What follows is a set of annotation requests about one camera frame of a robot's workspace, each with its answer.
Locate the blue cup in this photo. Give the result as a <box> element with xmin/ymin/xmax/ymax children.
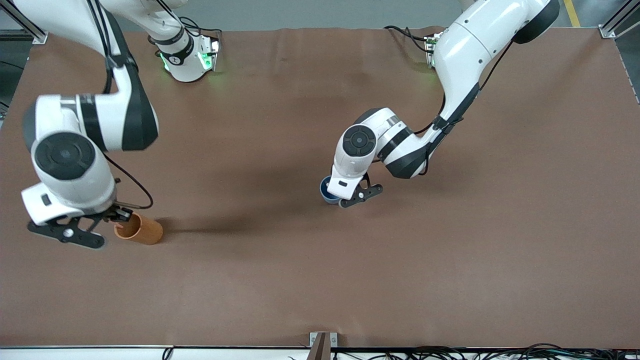
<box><xmin>320</xmin><ymin>175</ymin><xmax>346</xmax><ymax>205</ymax></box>

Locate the orange cylindrical cup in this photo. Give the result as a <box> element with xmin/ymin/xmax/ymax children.
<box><xmin>114</xmin><ymin>212</ymin><xmax>164</xmax><ymax>246</ymax></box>

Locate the brown table mat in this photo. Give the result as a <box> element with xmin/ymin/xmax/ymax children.
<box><xmin>0</xmin><ymin>26</ymin><xmax>640</xmax><ymax>349</ymax></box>

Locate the white table edge rail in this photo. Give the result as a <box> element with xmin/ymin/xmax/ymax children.
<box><xmin>0</xmin><ymin>345</ymin><xmax>640</xmax><ymax>360</ymax></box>

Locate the black base cable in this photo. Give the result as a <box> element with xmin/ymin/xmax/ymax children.
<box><xmin>383</xmin><ymin>25</ymin><xmax>432</xmax><ymax>54</ymax></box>
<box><xmin>177</xmin><ymin>17</ymin><xmax>222</xmax><ymax>57</ymax></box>

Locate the silver bracket with post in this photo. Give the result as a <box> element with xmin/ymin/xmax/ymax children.
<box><xmin>307</xmin><ymin>331</ymin><xmax>339</xmax><ymax>360</ymax></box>

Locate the aluminium frame profile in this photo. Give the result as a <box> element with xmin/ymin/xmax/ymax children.
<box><xmin>0</xmin><ymin>0</ymin><xmax>49</xmax><ymax>45</ymax></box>
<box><xmin>599</xmin><ymin>0</ymin><xmax>640</xmax><ymax>40</ymax></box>

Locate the black cable bundle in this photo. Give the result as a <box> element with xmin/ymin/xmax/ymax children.
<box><xmin>332</xmin><ymin>343</ymin><xmax>640</xmax><ymax>360</ymax></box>

